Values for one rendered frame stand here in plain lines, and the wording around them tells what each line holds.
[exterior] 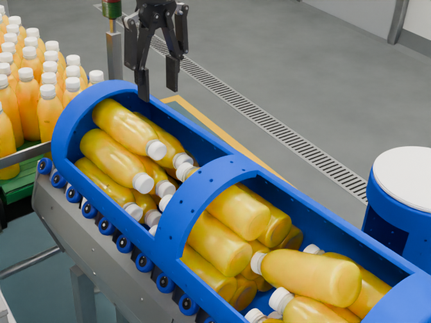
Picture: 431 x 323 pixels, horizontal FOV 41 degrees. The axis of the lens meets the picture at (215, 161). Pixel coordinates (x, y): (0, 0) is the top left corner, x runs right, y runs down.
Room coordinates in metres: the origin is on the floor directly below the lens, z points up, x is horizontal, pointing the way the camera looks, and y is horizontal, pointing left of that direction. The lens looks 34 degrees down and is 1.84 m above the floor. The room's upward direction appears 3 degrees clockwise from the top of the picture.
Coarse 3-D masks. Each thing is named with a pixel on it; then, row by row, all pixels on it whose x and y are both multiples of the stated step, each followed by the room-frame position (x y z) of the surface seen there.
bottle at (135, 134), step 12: (96, 108) 1.14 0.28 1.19; (108, 108) 1.13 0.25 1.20; (120, 108) 1.13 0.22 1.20; (96, 120) 1.13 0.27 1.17; (108, 120) 1.10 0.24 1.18; (120, 120) 1.09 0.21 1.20; (132, 120) 1.08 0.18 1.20; (144, 120) 1.10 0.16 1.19; (108, 132) 1.09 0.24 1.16; (120, 132) 1.06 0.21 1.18; (132, 132) 1.05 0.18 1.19; (144, 132) 1.04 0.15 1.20; (132, 144) 1.03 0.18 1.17; (144, 144) 1.03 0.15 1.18
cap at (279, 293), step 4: (280, 288) 0.68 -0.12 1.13; (284, 288) 0.68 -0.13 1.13; (276, 292) 0.67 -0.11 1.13; (280, 292) 0.67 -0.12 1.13; (284, 292) 0.67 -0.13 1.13; (288, 292) 0.67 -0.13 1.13; (272, 296) 0.67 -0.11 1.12; (276, 296) 0.66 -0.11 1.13; (280, 296) 0.66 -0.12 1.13; (272, 300) 0.66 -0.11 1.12; (276, 300) 0.66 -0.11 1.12; (280, 300) 0.66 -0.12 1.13; (272, 304) 0.66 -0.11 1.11; (276, 304) 0.65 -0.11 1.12; (276, 308) 0.65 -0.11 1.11
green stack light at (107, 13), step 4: (104, 4) 1.79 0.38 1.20; (108, 4) 1.79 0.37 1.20; (112, 4) 1.79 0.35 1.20; (116, 4) 1.79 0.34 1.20; (120, 4) 1.81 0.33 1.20; (104, 8) 1.79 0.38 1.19; (108, 8) 1.79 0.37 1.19; (112, 8) 1.79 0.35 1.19; (116, 8) 1.79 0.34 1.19; (120, 8) 1.81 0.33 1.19; (104, 12) 1.79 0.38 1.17; (108, 12) 1.79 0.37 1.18; (112, 12) 1.79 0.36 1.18; (116, 12) 1.79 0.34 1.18; (120, 12) 1.81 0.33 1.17; (104, 16) 1.80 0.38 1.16; (108, 16) 1.79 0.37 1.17; (112, 16) 1.79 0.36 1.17; (116, 16) 1.79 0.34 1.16; (120, 16) 1.80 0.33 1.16
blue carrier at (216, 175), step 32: (96, 96) 1.13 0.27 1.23; (128, 96) 1.24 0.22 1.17; (64, 128) 1.08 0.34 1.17; (96, 128) 1.17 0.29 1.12; (192, 128) 1.03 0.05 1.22; (64, 160) 1.05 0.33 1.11; (224, 160) 0.90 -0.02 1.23; (96, 192) 0.95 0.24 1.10; (192, 192) 0.82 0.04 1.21; (256, 192) 1.00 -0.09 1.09; (288, 192) 0.83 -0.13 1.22; (128, 224) 0.86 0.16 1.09; (160, 224) 0.80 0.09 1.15; (192, 224) 0.78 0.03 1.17; (320, 224) 0.86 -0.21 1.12; (160, 256) 0.79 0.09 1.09; (352, 256) 0.81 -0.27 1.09; (384, 256) 0.68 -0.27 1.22; (192, 288) 0.72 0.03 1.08; (416, 288) 0.60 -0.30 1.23; (224, 320) 0.66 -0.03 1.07; (384, 320) 0.54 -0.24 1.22; (416, 320) 0.54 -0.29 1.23
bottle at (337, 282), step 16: (272, 256) 0.74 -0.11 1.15; (288, 256) 0.72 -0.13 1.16; (304, 256) 0.71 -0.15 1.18; (320, 256) 0.69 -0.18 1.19; (272, 272) 0.71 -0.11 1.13; (288, 272) 0.69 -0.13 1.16; (304, 272) 0.67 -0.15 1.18; (320, 272) 0.65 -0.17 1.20; (336, 272) 0.64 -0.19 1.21; (352, 272) 0.66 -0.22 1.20; (288, 288) 0.68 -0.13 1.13; (304, 288) 0.66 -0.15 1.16; (320, 288) 0.64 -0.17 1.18; (336, 288) 0.63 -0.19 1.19; (352, 288) 0.65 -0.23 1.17; (336, 304) 0.62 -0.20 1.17
